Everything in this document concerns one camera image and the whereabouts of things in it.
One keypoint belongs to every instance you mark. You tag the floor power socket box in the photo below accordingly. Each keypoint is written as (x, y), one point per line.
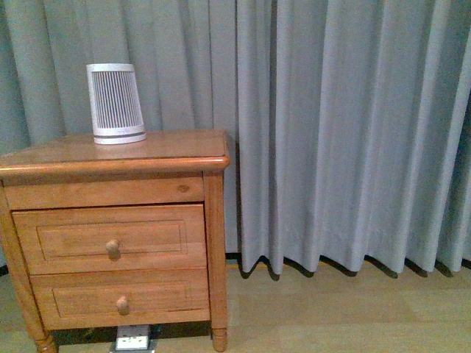
(133, 338)

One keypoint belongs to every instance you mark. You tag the white ribbed air purifier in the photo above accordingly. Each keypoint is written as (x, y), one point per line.
(115, 105)

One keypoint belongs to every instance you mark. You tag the wooden nightstand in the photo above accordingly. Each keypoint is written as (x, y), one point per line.
(167, 168)

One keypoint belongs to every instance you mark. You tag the wooden drawer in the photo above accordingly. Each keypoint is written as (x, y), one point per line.
(114, 298)
(112, 238)

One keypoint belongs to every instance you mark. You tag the grey curtain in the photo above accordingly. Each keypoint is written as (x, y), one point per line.
(348, 121)

